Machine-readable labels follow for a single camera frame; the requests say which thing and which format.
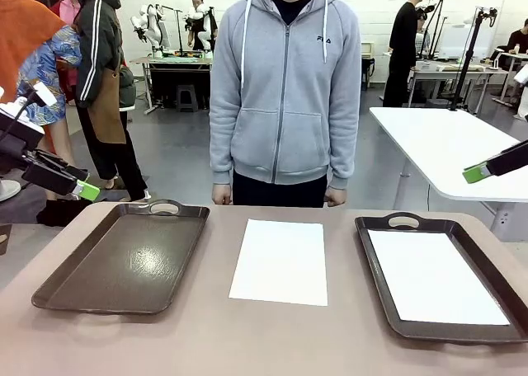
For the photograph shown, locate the person's right forearm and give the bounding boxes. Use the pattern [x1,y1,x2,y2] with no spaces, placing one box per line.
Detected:
[209,115,237,186]

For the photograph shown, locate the dark plastic stool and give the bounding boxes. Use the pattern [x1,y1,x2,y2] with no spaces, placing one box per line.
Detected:
[176,85,199,112]

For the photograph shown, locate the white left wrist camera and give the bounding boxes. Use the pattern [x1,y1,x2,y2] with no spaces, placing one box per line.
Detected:
[0,81,58,124]

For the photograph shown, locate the white round fan base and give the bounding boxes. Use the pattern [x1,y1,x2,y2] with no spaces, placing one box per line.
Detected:
[0,177,21,203]

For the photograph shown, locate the white side table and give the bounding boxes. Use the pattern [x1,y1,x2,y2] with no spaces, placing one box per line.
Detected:
[369,106,528,243]

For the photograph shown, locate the black tripod stand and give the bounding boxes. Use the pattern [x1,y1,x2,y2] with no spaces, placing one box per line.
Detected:
[449,7,498,112]

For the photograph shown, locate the grey background workbench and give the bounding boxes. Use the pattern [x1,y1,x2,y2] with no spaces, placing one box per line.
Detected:
[130,54,215,115]

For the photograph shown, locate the person's left forearm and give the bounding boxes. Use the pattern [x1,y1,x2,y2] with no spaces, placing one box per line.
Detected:
[328,115,361,191]

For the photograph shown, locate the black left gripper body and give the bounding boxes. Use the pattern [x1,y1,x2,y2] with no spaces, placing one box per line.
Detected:
[0,112,45,176]

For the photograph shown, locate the person's right hand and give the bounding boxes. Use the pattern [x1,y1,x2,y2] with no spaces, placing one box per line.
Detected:
[211,184,233,206]

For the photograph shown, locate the brown plastic tray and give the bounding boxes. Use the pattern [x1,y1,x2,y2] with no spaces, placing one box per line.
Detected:
[31,198,211,316]
[354,212,528,345]

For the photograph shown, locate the long grey background table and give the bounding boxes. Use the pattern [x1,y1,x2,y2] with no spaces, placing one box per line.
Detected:
[406,60,509,109]

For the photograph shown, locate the white A4 sheet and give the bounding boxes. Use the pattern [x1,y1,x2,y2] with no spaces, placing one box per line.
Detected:
[366,228,512,327]

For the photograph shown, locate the orange garment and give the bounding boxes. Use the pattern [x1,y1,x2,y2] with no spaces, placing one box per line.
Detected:
[0,0,67,105]

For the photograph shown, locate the seated person in dark clothes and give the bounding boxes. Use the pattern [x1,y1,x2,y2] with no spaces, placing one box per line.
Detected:
[505,18,528,56]

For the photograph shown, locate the person in grey hoodie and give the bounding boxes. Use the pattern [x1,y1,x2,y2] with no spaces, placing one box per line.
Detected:
[209,0,363,209]

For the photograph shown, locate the tall person in black clothes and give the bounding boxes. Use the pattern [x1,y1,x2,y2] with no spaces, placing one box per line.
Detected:
[382,0,431,108]

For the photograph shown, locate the person's left hand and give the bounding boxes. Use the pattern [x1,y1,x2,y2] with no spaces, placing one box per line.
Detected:
[325,188,347,208]

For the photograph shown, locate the mannequin in floral blue shirt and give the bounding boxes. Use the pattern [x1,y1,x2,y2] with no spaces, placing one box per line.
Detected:
[10,25,83,169]

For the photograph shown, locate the white A4 paper stack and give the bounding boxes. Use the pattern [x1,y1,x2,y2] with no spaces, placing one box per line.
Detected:
[228,218,329,308]

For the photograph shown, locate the pink garment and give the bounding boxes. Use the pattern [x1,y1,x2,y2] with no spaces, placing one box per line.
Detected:
[51,0,82,31]

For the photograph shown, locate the person in striped dark jacket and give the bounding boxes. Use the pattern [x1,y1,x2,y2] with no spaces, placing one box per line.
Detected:
[76,0,149,203]

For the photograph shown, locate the black mannequin base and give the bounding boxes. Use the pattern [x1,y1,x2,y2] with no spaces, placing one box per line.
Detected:
[35,197,94,228]

